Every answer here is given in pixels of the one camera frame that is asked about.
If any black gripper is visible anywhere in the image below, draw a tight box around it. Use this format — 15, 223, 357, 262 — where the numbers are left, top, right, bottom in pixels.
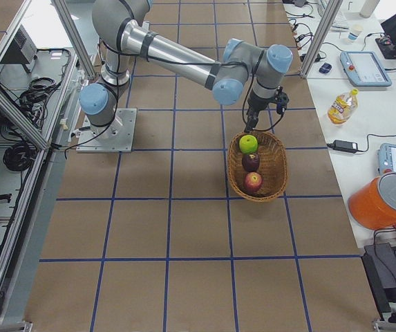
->
244, 86, 290, 133

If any green apple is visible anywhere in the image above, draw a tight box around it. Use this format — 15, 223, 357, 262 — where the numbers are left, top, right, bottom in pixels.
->
238, 134, 258, 154

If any dark purple apple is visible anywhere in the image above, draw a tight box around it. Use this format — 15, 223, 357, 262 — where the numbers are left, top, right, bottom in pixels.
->
241, 153, 261, 172

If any red apple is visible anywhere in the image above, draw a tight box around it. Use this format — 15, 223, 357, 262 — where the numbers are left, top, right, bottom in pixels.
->
243, 172, 263, 194

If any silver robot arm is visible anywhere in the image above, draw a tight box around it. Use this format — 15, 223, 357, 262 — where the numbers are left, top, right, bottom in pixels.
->
79, 1, 293, 139

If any oval wicker basket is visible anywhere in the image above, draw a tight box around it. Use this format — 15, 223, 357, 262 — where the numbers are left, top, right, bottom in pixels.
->
227, 131, 288, 203

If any orange juice bottle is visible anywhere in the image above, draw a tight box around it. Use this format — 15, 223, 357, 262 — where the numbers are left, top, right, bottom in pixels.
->
327, 88, 359, 125

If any black power adapter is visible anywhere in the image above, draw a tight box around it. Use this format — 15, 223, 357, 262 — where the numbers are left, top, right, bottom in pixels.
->
327, 140, 359, 154

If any blue teach pendant far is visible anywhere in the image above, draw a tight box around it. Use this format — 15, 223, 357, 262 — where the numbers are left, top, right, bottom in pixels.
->
339, 51, 392, 88

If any white paper cup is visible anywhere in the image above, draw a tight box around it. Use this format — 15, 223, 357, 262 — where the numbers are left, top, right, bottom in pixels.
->
347, 24, 363, 43

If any orange bucket with lid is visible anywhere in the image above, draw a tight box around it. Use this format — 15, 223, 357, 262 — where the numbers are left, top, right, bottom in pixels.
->
348, 172, 396, 230

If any white bottle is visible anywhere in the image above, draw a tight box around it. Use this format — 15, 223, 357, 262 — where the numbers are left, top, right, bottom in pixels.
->
359, 0, 380, 18

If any black device on desk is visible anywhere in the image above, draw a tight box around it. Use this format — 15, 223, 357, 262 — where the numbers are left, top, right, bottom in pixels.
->
361, 243, 396, 323

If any grey control box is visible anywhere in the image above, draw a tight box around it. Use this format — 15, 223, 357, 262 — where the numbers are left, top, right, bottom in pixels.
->
0, 25, 37, 73

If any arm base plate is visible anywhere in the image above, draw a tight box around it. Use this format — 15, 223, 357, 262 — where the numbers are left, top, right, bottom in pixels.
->
76, 108, 138, 153

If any aluminium frame post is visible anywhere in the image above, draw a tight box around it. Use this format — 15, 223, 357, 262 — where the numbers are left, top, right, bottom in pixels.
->
300, 0, 342, 79

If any coiled black cable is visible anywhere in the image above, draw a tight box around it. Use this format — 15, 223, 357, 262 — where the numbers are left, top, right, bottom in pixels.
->
3, 141, 35, 172

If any aluminium frame rail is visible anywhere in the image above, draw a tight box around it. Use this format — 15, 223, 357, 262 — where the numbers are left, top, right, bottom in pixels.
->
0, 85, 50, 150

